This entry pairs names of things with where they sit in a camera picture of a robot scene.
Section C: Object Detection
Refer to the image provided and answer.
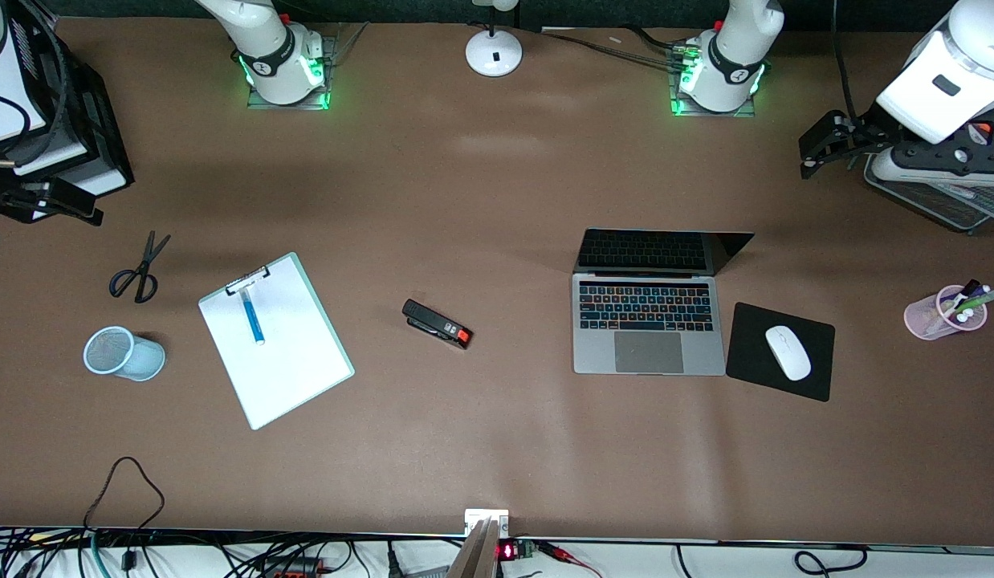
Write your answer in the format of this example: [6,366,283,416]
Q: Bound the black mouse pad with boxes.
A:
[725,302,836,403]

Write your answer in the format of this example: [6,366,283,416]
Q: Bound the black scissors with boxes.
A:
[108,231,172,304]

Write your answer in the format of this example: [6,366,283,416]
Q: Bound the silver laptop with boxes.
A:
[572,228,756,377]

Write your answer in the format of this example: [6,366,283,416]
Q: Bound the blue marker white cap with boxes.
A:
[239,287,266,346]

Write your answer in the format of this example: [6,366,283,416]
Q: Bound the black mesh desk tray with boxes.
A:
[864,149,994,235]

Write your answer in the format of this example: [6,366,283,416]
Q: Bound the green marker in cup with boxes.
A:
[949,289,994,315]

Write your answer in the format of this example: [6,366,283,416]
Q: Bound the small white box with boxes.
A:
[464,509,510,537]

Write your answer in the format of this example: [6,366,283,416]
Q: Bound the red black connector block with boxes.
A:
[260,558,341,578]

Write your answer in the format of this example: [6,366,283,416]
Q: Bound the red wire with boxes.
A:
[536,541,604,578]

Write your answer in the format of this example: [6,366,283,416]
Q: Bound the mint green clipboard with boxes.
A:
[198,251,356,431]

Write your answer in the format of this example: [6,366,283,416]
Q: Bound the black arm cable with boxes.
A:
[830,0,861,121]
[0,0,71,165]

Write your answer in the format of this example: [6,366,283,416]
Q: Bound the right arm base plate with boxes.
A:
[246,34,337,111]

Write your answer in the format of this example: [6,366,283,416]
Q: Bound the black coiled cable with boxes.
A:
[792,546,869,577]

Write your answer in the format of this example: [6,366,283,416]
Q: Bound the wooden post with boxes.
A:
[447,518,502,578]

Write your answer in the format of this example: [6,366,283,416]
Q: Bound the black stapler red tip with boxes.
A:
[401,299,474,351]

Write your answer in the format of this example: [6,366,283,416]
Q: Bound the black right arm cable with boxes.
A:
[0,0,71,165]

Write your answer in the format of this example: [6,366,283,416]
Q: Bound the black marker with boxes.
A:
[944,279,982,310]

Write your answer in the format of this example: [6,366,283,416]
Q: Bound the black stacked paper tray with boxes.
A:
[0,16,136,219]

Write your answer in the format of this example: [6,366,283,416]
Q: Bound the white round stand base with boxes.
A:
[465,0,523,78]

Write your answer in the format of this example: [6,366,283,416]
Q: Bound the white clipboard paper sheet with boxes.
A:
[198,261,349,427]

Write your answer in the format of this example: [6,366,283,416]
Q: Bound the light blue mesh cup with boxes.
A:
[83,326,166,382]

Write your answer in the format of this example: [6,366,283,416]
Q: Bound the black base power cable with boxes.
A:
[537,28,699,69]

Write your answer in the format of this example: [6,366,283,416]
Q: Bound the black looped cable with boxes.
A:
[83,456,165,532]

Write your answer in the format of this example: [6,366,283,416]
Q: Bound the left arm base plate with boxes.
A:
[670,44,759,119]

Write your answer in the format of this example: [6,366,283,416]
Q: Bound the white computer mouse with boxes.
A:
[765,325,813,382]

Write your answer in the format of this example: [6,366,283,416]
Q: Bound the pink mesh pen cup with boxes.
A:
[903,285,988,341]

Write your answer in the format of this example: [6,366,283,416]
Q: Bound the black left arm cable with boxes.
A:
[830,0,861,121]

